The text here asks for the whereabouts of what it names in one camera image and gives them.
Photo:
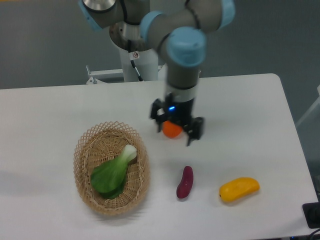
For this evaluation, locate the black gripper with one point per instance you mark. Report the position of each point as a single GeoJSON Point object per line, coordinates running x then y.
{"type": "Point", "coordinates": [179, 113]}

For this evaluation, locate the green bok choy vegetable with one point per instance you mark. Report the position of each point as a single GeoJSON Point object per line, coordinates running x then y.
{"type": "Point", "coordinates": [109, 178]}

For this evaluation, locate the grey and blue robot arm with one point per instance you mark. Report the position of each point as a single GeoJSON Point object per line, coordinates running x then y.
{"type": "Point", "coordinates": [179, 39]}

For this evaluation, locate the woven wicker basket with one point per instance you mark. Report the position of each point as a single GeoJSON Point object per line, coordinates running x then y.
{"type": "Point", "coordinates": [104, 142]}

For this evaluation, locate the orange mandarin fruit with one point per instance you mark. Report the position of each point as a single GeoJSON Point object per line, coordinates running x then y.
{"type": "Point", "coordinates": [171, 130]}

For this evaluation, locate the purple sweet potato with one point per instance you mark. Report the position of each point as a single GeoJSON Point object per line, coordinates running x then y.
{"type": "Point", "coordinates": [185, 186]}

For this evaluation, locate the yellow mango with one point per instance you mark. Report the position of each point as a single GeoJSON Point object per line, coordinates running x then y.
{"type": "Point", "coordinates": [238, 188]}

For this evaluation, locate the black device at edge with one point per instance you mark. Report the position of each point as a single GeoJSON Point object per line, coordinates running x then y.
{"type": "Point", "coordinates": [312, 214]}

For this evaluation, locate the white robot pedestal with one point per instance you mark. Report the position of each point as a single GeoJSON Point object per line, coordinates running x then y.
{"type": "Point", "coordinates": [144, 61]}

